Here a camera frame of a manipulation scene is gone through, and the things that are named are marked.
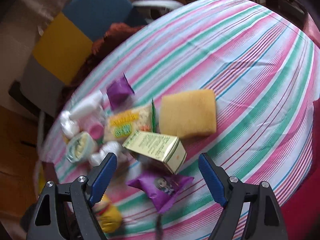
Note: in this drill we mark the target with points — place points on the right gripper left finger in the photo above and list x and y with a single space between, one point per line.
49 220

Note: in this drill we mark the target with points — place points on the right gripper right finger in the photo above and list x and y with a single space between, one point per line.
264 220

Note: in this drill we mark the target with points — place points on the white blue sock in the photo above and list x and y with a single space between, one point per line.
80 148

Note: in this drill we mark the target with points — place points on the white plastic bag ball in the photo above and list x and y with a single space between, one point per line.
69 127

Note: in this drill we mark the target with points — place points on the purple snack packet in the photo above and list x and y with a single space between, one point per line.
118 92
162 189

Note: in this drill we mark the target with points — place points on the green cream carton box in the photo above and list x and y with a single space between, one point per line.
162 151

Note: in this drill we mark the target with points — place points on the green cracker packet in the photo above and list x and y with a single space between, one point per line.
121 125

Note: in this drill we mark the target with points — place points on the white foam block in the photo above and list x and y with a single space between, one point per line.
86 106

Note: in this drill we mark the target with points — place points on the yellow sponge block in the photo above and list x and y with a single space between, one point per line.
188 114

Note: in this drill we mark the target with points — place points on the striped bed sheet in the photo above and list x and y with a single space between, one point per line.
228 77

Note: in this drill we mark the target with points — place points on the blue yellow grey headboard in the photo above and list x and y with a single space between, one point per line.
66 43

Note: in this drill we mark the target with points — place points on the dark red blanket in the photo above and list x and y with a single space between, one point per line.
117 34

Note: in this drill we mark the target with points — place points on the white chair armrest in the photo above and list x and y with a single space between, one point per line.
160 5

